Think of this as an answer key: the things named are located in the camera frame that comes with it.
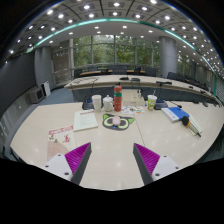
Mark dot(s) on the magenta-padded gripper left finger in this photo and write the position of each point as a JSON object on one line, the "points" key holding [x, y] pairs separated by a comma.
{"points": [[60, 165]]}

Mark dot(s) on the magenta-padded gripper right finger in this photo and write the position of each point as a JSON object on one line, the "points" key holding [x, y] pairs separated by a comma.
{"points": [[163, 166]]}

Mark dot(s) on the pink computer mouse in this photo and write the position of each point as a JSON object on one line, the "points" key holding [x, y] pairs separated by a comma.
{"points": [[116, 120]]}

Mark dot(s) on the black green cat-shaped mouse pad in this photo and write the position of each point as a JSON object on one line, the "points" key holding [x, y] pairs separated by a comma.
{"points": [[126, 122]]}

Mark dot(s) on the red and white pamphlet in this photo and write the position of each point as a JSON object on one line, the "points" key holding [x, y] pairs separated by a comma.
{"points": [[60, 141]]}

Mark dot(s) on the white document with red header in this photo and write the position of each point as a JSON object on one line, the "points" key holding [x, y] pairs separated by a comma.
{"points": [[85, 120]]}

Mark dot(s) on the blue and white book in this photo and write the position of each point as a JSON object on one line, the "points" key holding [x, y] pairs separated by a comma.
{"points": [[175, 114]]}

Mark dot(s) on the colourful sticker sheet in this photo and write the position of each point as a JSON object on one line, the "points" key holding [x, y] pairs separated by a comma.
{"points": [[133, 110]]}

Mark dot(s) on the printed paper cup with straw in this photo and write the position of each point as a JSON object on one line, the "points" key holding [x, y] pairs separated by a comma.
{"points": [[151, 102]]}

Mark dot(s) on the stack of white paper cups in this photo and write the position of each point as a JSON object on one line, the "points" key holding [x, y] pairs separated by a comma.
{"points": [[96, 103]]}

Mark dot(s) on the grey box-shaped floor appliance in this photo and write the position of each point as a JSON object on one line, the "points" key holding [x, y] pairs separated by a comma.
{"points": [[35, 95]]}

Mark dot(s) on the beige cardboard box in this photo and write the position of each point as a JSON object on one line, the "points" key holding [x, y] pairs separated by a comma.
{"points": [[131, 98]]}

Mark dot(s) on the white lidded ceramic mug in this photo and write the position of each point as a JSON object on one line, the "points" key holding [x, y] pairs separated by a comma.
{"points": [[107, 104]]}

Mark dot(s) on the white leaning board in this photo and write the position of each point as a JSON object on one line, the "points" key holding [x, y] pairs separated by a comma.
{"points": [[46, 88]]}

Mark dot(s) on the red bottle with green band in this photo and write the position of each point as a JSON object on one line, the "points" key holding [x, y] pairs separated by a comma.
{"points": [[118, 100]]}

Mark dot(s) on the group of dark office chairs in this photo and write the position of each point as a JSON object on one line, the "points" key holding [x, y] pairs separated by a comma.
{"points": [[150, 71]]}

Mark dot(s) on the group of ceiling lights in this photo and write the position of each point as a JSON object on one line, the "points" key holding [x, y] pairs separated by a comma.
{"points": [[86, 6]]}

